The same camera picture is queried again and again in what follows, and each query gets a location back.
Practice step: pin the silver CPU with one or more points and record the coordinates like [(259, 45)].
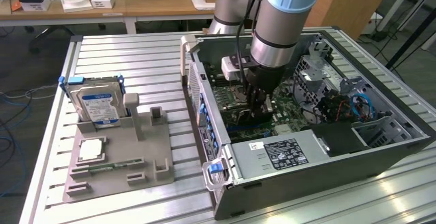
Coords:
[(89, 150)]

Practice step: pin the green RAM stick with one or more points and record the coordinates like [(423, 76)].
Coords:
[(113, 165)]

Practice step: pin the wooden cabinet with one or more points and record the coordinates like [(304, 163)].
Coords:
[(347, 4)]

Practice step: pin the white paper booklet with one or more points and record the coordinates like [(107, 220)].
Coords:
[(200, 3)]

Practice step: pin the wooden desk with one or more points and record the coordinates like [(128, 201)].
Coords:
[(55, 14)]

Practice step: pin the plain white box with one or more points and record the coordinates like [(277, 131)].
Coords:
[(101, 2)]

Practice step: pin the white square tray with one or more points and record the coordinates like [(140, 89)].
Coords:
[(76, 3)]

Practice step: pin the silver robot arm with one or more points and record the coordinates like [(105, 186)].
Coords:
[(283, 30)]

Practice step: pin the black PC case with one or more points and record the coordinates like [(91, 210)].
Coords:
[(307, 183)]

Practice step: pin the black graphics card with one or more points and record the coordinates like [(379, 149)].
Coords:
[(252, 121)]

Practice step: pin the white box with black lid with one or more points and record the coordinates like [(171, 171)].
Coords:
[(33, 4)]

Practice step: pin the perforated metal drive cage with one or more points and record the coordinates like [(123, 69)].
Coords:
[(313, 76)]

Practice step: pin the black stand leg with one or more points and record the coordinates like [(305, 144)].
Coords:
[(411, 30)]

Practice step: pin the grey parts rack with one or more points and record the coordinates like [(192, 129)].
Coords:
[(116, 183)]

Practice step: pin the white floor box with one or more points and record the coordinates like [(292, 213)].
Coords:
[(372, 23)]

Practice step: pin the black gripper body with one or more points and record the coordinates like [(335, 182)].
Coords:
[(265, 78)]

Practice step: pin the CPU socket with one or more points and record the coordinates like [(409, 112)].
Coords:
[(237, 95)]

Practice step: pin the grey power supply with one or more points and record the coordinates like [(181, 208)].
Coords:
[(245, 162)]

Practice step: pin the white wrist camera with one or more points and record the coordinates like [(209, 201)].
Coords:
[(229, 68)]

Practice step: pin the metal disk bay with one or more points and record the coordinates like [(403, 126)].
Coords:
[(384, 127)]

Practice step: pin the green motherboard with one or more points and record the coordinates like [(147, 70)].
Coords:
[(289, 111)]

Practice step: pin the silver chipset heatsink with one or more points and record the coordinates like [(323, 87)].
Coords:
[(283, 129)]

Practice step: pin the hard disk with blue bracket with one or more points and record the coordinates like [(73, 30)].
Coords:
[(95, 106)]

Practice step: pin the blue case release tab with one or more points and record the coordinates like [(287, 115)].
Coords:
[(215, 169)]

